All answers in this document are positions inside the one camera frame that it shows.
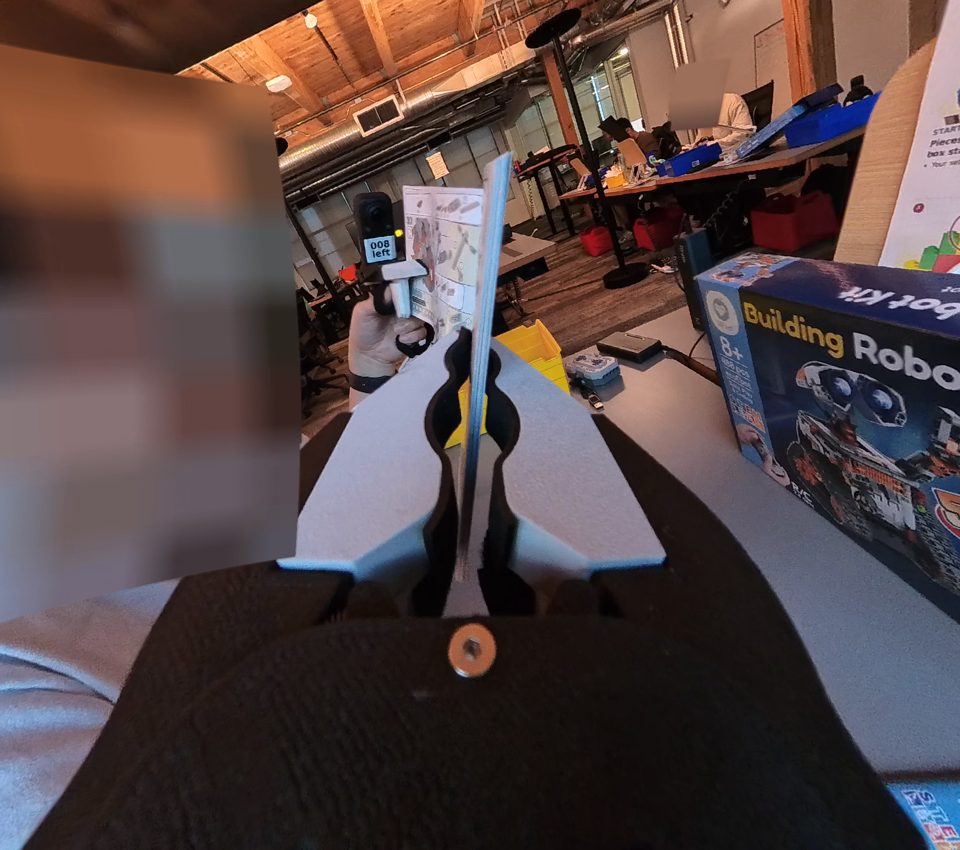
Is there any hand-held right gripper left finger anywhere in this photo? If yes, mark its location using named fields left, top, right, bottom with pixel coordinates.
left=277, top=331, right=460, bottom=617

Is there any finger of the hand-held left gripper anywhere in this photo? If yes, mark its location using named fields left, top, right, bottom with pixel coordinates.
left=381, top=258, right=434, bottom=320

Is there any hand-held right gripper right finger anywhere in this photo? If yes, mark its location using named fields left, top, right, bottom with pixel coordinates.
left=483, top=344, right=669, bottom=617

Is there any white building instruction booklet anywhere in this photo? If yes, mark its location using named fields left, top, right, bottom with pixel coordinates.
left=402, top=151, right=517, bottom=585

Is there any long wooden desk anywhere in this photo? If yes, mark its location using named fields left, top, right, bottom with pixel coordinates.
left=558, top=123, right=875, bottom=205

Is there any white task instruction sheet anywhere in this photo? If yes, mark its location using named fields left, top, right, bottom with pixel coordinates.
left=877, top=0, right=960, bottom=274

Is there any person's left hand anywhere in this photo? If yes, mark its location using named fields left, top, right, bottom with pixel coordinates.
left=347, top=297, right=436, bottom=380

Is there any white ceiling vent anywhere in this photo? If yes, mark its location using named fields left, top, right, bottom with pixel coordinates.
left=352, top=96, right=406, bottom=137

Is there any yellow plastic bin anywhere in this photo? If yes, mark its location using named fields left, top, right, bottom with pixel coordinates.
left=442, top=319, right=571, bottom=450

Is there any black flat device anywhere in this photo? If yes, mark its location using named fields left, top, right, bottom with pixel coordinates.
left=596, top=331, right=663, bottom=364

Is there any dark teal upright box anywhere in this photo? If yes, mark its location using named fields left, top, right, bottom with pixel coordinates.
left=673, top=229, right=714, bottom=331

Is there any dark blue robot kit box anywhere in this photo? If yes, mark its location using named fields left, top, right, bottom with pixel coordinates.
left=693, top=252, right=960, bottom=622

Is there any blue plastic tray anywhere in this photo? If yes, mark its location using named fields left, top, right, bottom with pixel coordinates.
left=783, top=91, right=882, bottom=148
left=658, top=141, right=723, bottom=178

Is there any blue flat lid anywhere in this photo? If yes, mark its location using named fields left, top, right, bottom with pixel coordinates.
left=731, top=84, right=845, bottom=160

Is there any wooden board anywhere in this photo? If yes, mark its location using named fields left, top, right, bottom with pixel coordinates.
left=834, top=36, right=939, bottom=268

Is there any blue cover booklet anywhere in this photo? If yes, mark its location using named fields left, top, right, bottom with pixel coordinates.
left=885, top=781, right=960, bottom=850

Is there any silver air duct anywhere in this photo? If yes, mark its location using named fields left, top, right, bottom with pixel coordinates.
left=279, top=93, right=541, bottom=172

